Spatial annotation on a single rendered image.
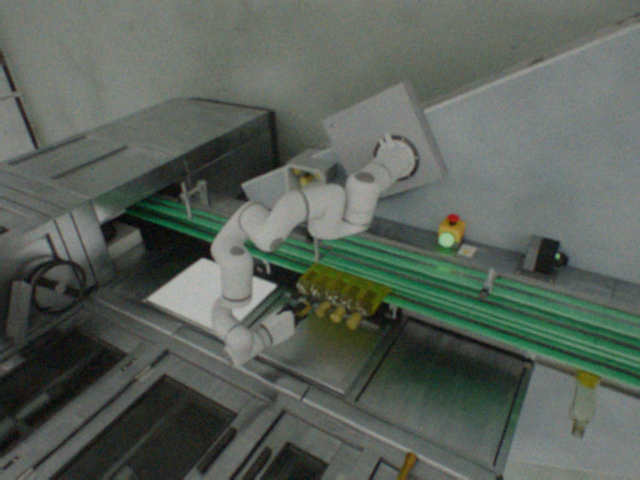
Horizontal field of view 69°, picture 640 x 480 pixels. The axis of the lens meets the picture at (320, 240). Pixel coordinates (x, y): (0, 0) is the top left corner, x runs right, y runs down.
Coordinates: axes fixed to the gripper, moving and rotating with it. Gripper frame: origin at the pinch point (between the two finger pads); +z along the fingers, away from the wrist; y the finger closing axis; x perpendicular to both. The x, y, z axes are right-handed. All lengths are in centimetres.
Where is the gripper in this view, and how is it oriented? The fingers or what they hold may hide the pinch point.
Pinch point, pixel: (300, 311)
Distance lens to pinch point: 156.9
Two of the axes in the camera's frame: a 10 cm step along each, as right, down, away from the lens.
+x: -6.9, -3.8, 6.2
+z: 7.2, -4.0, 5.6
